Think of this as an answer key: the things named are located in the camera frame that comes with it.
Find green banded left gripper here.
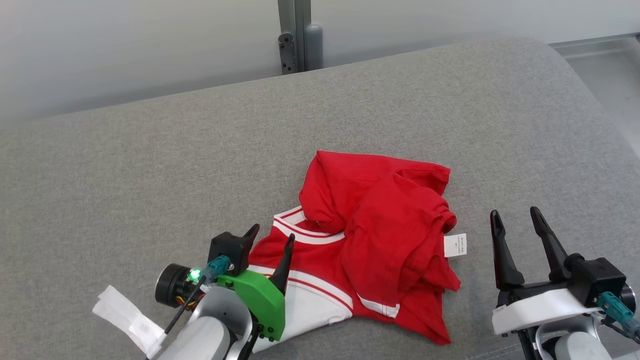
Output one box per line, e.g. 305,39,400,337
216,223,296,343

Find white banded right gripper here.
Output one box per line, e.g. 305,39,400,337
490,206,603,336

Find red and white striped shirt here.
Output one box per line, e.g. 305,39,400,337
247,150,452,353

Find black cylinder left gripper motor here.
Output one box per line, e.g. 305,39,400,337
154,263,202,308

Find black cylinder gripper motor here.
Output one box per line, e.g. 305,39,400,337
620,282,637,314
154,263,202,308

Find black cylinder right gripper motor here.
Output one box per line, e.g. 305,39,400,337
620,282,637,314

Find grey fabric sofa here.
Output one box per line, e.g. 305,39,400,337
0,37,640,360

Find white paper tag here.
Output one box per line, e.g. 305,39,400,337
92,285,168,359

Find teal left camera connector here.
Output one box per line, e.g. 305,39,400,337
202,255,232,284

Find teal camera connector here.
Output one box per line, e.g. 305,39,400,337
597,291,640,338
202,255,232,284

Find teal right camera connector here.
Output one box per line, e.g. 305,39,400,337
597,291,640,338

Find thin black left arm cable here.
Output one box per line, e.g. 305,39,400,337
145,275,208,360

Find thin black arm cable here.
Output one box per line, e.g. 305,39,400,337
600,317,640,346
145,275,208,360

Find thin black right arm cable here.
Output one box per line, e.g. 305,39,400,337
600,317,640,346

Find dark grey hinge bracket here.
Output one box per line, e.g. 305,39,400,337
278,32,299,76

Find grey metal floor rail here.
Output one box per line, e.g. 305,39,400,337
548,32,640,52

